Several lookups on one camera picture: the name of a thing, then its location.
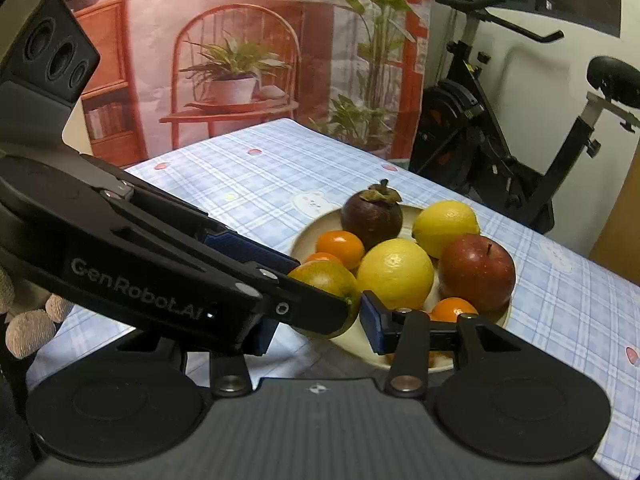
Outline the green yellow citrus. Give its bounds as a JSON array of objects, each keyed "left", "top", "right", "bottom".
[{"left": 287, "top": 259, "right": 362, "bottom": 339}]

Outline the black exercise bike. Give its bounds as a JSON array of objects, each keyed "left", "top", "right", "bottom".
[{"left": 407, "top": 0, "right": 640, "bottom": 236}]

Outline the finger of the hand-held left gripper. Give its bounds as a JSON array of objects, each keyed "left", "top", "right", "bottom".
[
  {"left": 200, "top": 255, "right": 351, "bottom": 339},
  {"left": 100, "top": 180, "right": 301, "bottom": 276}
]

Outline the round yellow orange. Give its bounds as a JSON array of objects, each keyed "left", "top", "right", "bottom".
[{"left": 356, "top": 238, "right": 435, "bottom": 311}]

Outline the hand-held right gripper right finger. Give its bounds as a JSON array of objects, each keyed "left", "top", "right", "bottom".
[{"left": 360, "top": 290, "right": 531, "bottom": 402}]

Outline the beige round plate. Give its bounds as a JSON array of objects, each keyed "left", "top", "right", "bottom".
[{"left": 290, "top": 205, "right": 513, "bottom": 373}]

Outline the yellow lemon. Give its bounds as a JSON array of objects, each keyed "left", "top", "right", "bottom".
[{"left": 412, "top": 200, "right": 482, "bottom": 260}]

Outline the blue checked tablecloth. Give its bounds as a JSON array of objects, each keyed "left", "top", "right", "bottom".
[{"left": 25, "top": 118, "right": 640, "bottom": 466}]

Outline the wooden board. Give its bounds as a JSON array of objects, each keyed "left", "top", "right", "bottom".
[{"left": 587, "top": 150, "right": 640, "bottom": 281}]

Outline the person's left hand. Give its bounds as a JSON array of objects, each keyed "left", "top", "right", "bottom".
[{"left": 0, "top": 265, "right": 76, "bottom": 359}]

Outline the dark purple mangosteen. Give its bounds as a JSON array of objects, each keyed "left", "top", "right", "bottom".
[{"left": 341, "top": 179, "right": 404, "bottom": 252}]

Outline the printed backdrop cloth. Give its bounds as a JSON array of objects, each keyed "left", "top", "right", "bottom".
[{"left": 50, "top": 0, "right": 433, "bottom": 171}]

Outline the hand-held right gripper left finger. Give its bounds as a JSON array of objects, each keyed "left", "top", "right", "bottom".
[{"left": 210, "top": 317, "right": 278, "bottom": 397}]

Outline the red apple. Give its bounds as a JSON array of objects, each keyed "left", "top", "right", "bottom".
[{"left": 437, "top": 233, "right": 516, "bottom": 312}]

